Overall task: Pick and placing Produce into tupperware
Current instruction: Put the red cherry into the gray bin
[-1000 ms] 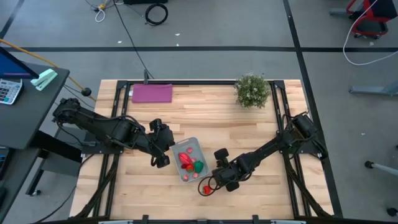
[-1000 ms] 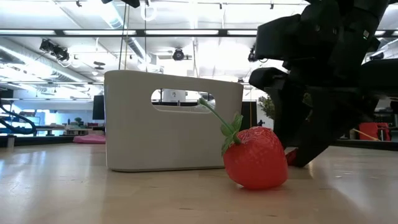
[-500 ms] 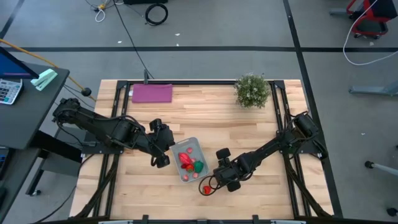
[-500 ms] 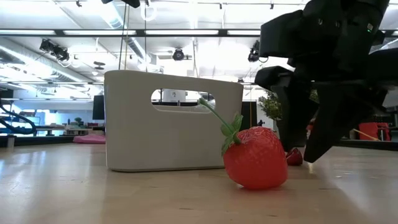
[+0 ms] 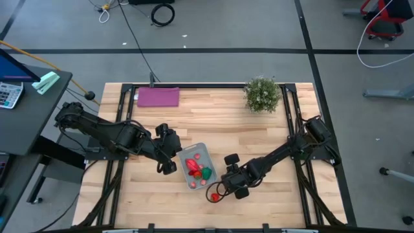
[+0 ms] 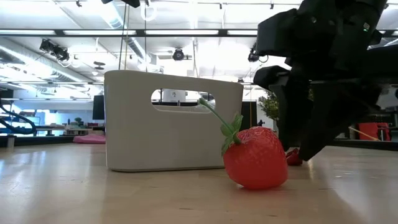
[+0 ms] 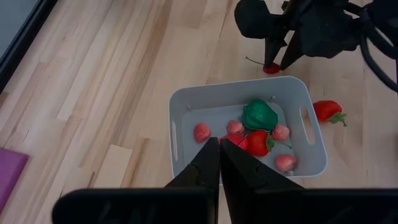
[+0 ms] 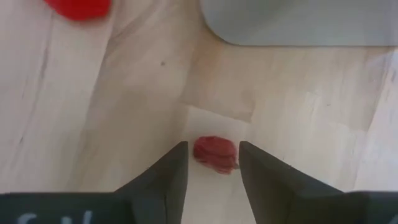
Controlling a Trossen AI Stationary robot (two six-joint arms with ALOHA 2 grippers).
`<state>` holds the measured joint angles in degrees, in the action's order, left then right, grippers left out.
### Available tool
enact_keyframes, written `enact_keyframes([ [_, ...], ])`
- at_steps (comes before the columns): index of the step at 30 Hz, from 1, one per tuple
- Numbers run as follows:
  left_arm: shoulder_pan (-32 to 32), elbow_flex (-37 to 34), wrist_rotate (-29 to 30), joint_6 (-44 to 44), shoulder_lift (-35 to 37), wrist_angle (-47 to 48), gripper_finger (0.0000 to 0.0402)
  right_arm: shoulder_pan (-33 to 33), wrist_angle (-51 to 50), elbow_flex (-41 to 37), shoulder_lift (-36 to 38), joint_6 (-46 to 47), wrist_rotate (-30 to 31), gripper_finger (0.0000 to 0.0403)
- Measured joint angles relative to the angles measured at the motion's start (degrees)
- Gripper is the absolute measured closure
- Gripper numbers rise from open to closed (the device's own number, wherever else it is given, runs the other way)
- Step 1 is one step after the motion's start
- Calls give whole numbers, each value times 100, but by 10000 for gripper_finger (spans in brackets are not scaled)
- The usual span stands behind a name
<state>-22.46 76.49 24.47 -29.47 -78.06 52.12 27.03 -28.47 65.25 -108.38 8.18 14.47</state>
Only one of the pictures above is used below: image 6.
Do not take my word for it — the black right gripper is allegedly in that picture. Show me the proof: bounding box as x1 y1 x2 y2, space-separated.
253 0 398 162

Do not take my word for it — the red toy chili pepper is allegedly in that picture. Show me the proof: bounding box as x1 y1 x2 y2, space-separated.
285 147 304 167

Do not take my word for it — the green potted plant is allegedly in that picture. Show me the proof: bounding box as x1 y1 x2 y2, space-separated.
257 88 314 123

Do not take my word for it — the thin wooden stick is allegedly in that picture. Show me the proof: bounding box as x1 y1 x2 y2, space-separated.
348 126 382 142

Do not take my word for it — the red storage box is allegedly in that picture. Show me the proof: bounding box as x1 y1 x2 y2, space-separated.
357 122 392 142

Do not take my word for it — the red toy strawberry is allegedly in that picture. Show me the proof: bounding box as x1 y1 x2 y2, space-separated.
198 97 289 190

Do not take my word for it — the white cylindrical container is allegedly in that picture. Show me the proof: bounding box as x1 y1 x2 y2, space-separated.
162 89 187 103

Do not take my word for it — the black monitor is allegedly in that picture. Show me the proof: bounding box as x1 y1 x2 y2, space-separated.
92 95 106 121

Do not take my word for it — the black ceiling spotlight cluster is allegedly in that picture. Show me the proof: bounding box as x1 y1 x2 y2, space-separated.
39 39 71 62

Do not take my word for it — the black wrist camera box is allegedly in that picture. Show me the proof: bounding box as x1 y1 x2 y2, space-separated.
255 8 299 58

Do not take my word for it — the white plastic bin with handles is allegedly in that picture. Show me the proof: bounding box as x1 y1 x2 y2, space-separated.
103 69 244 172

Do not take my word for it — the black overhead frame bar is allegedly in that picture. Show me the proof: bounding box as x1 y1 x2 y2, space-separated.
0 28 398 39

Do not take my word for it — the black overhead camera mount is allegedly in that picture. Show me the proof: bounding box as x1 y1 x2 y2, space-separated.
101 0 141 9

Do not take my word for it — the black table edge frame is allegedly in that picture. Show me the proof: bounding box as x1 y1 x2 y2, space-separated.
0 135 398 152

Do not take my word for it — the silver ventilation duct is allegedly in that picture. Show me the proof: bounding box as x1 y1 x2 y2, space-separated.
0 37 94 83

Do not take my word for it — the thick black hose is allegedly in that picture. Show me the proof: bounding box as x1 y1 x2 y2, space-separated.
0 99 37 136

